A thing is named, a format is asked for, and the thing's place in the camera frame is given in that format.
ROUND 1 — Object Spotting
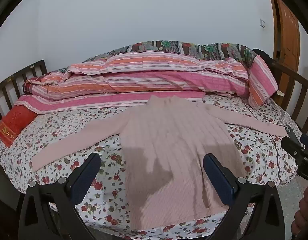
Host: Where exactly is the thin dark cable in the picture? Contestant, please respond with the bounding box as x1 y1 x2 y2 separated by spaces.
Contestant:
244 102 287 130

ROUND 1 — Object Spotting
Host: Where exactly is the red pillow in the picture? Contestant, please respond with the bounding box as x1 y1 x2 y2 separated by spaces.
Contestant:
0 104 39 148

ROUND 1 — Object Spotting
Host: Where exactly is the dark wooden footboard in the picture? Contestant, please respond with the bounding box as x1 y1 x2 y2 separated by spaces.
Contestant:
251 49 308 145

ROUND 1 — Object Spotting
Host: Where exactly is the black garment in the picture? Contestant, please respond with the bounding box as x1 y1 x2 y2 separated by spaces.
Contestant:
253 49 273 61

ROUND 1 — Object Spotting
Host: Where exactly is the dark wooden headboard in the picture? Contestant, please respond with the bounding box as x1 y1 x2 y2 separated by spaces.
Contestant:
0 60 48 123

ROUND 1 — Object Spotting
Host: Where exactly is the person's right hand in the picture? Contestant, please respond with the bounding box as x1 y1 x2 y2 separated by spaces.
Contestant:
292 187 308 235

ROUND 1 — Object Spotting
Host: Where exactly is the pink knitted sweater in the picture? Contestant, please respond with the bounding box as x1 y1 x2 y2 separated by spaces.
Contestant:
31 95 290 230

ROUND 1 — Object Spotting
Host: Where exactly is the dark smartphone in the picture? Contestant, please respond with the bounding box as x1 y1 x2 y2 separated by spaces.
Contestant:
284 125 301 143

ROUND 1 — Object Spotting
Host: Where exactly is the dark floral patchwork quilt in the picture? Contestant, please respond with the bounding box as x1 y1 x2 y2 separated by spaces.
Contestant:
82 40 258 69

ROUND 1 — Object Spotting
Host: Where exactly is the brown wooden door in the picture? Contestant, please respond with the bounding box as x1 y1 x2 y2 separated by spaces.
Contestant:
268 0 301 98

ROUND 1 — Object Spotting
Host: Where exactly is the pink orange striped quilt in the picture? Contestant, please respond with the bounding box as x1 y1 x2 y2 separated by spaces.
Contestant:
14 51 279 114

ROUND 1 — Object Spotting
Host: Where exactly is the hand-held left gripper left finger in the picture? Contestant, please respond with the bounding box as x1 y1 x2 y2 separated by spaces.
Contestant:
18 152 102 240

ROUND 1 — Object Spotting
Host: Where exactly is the floral rose bed sheet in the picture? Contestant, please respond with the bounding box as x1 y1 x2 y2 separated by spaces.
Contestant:
0 94 303 240

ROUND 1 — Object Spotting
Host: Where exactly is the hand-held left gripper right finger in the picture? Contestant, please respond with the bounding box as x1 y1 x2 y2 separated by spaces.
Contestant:
203 153 286 240

